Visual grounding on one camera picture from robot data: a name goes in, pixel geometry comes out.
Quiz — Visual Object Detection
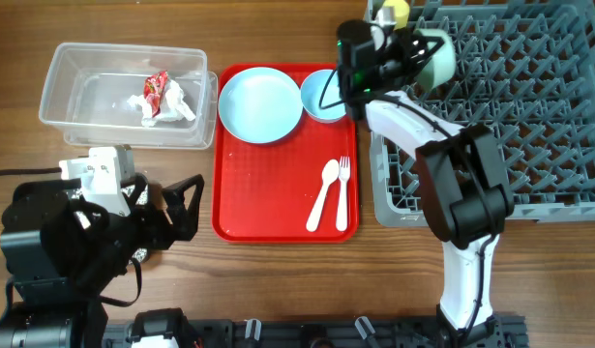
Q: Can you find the red serving tray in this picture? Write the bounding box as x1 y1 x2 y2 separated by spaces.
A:
211 62 361 245

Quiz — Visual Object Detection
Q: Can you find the white plastic spoon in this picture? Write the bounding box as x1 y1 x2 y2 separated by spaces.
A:
306 159 340 232

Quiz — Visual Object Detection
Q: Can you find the white plastic fork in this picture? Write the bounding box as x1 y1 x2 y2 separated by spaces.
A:
336 157 351 232

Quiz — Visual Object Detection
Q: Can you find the clear plastic waste bin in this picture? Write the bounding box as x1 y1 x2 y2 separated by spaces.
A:
39 43 218 150

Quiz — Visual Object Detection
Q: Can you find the grey dishwasher rack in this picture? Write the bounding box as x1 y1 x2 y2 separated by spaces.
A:
358 0 595 229

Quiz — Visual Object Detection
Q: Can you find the light blue plate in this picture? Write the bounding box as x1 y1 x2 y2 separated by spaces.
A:
218 67 303 144

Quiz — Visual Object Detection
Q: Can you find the light blue bowl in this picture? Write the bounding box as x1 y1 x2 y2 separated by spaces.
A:
301 70 345 123

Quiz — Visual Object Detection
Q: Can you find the yellow plastic cup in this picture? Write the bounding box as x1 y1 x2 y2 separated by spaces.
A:
383 0 410 29

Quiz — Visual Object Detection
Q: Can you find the white napkin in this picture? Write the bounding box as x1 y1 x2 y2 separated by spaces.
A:
127 79 196 128

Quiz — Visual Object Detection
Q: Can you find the red snack wrapper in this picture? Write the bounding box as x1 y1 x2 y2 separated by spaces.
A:
143 71 169 118

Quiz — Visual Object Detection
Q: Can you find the green bowl with food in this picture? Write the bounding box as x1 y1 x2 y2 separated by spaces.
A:
414 29 457 92

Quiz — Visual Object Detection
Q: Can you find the black plastic tray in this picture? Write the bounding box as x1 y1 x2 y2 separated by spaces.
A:
122 176 150 264

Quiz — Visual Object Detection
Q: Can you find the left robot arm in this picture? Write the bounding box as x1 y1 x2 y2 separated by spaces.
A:
0 174 204 347

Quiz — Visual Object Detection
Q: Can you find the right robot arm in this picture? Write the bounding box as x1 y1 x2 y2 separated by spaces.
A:
336 19 514 342

